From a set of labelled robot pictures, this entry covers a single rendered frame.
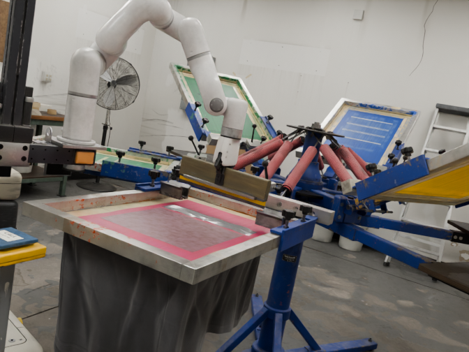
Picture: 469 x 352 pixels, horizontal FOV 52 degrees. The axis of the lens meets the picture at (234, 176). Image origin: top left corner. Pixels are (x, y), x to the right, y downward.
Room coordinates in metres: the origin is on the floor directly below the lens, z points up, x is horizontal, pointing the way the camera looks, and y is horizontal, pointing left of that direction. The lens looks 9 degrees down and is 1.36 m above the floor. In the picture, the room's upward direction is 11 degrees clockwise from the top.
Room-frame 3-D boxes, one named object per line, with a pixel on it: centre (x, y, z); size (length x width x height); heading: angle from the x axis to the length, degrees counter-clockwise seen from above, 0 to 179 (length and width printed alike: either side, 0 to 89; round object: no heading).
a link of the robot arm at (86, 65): (1.61, 0.55, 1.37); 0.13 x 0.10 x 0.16; 8
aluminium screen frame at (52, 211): (1.50, 0.12, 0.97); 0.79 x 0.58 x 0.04; 153
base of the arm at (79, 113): (1.61, 0.56, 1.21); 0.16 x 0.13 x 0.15; 47
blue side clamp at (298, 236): (1.58, -0.23, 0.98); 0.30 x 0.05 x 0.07; 153
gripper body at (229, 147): (1.67, 0.04, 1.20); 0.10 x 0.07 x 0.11; 153
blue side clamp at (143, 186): (1.84, 0.26, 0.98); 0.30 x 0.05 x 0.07; 153
